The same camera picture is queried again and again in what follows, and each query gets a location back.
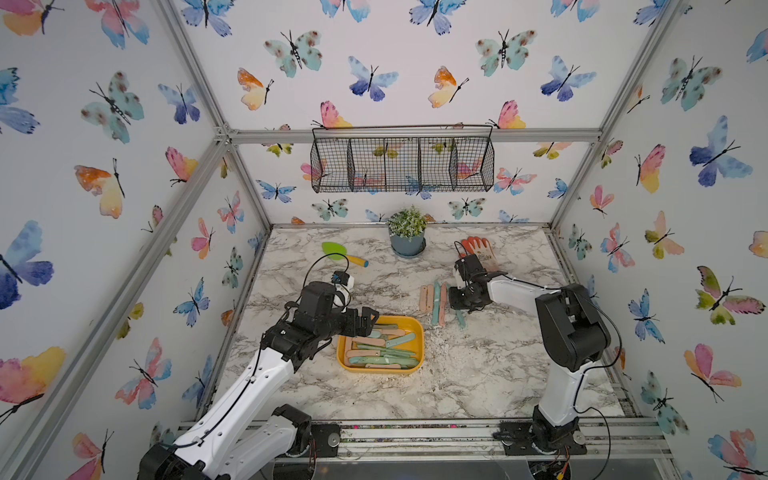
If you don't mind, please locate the pink folding fruit knife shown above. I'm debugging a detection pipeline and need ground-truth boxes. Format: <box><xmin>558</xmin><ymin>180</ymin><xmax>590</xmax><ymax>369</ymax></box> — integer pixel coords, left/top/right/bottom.
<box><xmin>419</xmin><ymin>285</ymin><xmax>429</xmax><ymax>313</ymax></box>

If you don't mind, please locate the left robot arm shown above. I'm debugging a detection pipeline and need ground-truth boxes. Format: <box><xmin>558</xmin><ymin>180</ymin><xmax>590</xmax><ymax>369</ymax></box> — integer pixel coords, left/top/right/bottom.
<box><xmin>137</xmin><ymin>281</ymin><xmax>380</xmax><ymax>479</ymax></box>

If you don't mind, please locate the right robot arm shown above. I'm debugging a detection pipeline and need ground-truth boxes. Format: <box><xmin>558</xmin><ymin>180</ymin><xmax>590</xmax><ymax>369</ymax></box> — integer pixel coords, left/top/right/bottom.
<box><xmin>448</xmin><ymin>254</ymin><xmax>611</xmax><ymax>455</ymax></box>

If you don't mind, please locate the pink ceramic knife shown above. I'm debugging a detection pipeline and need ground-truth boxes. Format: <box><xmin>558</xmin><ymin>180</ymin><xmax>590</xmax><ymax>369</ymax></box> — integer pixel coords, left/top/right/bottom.
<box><xmin>438</xmin><ymin>283</ymin><xmax>448</xmax><ymax>328</ymax></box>

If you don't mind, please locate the red white garden glove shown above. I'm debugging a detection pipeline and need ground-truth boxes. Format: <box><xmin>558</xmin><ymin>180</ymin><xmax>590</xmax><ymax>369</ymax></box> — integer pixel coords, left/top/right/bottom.
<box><xmin>460</xmin><ymin>236</ymin><xmax>500</xmax><ymax>272</ymax></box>

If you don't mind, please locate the green yellow toy trowel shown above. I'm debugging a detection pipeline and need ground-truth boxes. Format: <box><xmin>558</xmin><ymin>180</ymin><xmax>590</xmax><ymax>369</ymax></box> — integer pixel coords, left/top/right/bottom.
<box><xmin>321</xmin><ymin>242</ymin><xmax>369</xmax><ymax>268</ymax></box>

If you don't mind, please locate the potted green plant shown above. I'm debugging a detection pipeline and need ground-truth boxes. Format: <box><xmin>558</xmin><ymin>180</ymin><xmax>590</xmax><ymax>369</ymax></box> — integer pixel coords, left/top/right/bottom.
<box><xmin>387</xmin><ymin>206</ymin><xmax>427</xmax><ymax>258</ymax></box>

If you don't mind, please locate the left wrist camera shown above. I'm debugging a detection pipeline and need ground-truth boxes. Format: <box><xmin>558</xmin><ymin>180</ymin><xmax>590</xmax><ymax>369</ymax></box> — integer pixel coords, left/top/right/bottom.
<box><xmin>331</xmin><ymin>270</ymin><xmax>354</xmax><ymax>309</ymax></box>

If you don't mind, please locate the black wire wall basket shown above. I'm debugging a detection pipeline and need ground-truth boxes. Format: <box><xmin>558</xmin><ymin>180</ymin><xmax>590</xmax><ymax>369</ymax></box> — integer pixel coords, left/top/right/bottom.
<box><xmin>304</xmin><ymin>124</ymin><xmax>495</xmax><ymax>195</ymax></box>

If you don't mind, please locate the aluminium front rail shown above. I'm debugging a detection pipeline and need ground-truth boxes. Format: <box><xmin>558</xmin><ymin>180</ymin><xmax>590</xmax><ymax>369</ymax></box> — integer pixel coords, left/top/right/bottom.
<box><xmin>312</xmin><ymin>417</ymin><xmax>672</xmax><ymax>462</ymax></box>

